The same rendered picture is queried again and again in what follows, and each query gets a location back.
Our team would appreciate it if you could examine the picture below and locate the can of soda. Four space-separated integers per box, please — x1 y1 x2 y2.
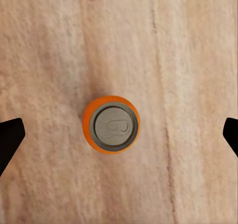
82 95 141 154

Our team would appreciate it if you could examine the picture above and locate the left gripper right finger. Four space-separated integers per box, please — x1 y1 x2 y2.
223 117 238 157

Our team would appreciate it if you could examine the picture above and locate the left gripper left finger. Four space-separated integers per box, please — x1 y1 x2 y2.
0 118 25 176

